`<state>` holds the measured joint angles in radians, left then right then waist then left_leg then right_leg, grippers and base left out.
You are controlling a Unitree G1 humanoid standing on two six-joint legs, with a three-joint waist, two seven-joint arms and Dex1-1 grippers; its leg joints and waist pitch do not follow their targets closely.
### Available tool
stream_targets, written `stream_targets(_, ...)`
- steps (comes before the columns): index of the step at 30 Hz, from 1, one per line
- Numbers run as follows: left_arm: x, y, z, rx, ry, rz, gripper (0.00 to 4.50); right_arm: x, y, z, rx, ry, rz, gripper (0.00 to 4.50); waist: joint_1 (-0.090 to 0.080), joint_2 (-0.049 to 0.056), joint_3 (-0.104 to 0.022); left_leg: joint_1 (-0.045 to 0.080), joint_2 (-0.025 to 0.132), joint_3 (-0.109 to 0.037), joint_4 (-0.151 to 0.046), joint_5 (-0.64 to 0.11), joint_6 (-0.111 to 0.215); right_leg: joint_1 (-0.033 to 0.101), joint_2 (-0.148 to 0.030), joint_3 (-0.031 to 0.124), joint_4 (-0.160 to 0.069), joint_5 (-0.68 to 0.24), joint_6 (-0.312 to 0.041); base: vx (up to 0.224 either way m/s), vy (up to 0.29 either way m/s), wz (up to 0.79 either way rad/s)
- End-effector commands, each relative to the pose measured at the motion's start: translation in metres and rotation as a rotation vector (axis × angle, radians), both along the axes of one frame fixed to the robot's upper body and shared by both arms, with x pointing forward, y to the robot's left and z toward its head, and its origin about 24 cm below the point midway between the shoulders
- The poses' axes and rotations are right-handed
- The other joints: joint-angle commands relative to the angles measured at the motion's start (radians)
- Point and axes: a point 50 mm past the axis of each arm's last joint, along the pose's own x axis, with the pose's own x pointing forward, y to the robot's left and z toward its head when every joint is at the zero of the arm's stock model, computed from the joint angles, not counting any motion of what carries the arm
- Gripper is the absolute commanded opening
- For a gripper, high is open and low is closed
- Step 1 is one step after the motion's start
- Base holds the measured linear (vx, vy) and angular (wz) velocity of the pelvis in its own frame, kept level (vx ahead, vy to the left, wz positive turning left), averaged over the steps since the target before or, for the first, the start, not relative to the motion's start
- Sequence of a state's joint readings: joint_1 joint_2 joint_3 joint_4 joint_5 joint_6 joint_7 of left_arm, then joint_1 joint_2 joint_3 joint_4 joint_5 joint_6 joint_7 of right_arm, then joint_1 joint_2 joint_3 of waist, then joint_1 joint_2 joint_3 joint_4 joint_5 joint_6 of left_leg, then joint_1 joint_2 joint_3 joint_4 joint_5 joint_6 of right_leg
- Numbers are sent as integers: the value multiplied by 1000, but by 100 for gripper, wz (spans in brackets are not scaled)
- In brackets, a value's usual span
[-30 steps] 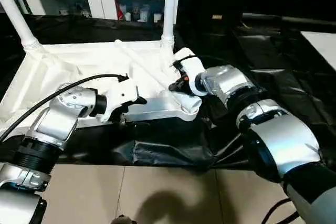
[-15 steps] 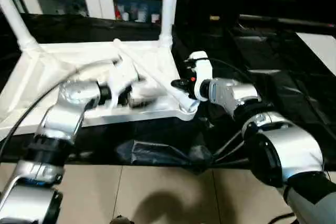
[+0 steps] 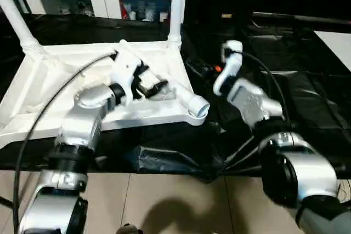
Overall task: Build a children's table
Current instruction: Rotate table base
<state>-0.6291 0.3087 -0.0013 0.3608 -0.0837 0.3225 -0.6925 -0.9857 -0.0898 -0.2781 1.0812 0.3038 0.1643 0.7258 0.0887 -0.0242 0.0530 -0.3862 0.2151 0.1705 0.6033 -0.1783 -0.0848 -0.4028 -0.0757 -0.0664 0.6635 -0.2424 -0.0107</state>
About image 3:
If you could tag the white flat panel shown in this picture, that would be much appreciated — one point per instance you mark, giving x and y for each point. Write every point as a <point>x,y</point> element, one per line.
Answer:
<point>337,47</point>

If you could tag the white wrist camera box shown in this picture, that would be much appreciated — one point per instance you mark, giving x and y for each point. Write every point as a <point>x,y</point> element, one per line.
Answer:
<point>125,69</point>
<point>229,64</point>

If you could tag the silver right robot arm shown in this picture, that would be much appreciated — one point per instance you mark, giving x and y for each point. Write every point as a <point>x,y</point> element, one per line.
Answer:
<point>252,102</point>

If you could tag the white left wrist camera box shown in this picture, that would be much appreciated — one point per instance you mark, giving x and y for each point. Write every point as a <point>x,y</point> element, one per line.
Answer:
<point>125,69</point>

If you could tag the white plastic table top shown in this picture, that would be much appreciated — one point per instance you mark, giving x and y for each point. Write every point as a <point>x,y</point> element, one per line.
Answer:
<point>55,80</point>

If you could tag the white plastic table leg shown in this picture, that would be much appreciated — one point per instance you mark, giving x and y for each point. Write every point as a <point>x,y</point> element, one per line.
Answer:
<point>176,4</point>
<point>17,20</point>

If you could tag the small yellow label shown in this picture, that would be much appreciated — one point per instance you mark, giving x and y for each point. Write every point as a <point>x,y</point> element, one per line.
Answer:
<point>226,16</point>

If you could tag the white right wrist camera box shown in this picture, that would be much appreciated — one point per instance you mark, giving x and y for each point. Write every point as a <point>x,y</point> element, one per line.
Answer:
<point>229,64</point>

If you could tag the dark horizontal rail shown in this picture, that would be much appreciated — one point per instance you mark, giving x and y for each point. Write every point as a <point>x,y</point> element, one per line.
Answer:
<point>301,18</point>

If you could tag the black plastic mat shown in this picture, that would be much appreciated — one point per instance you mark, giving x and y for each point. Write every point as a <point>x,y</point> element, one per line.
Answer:
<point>181,152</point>

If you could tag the dark rounded robot foot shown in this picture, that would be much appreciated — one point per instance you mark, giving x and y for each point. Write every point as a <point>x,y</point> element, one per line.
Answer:
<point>130,229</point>

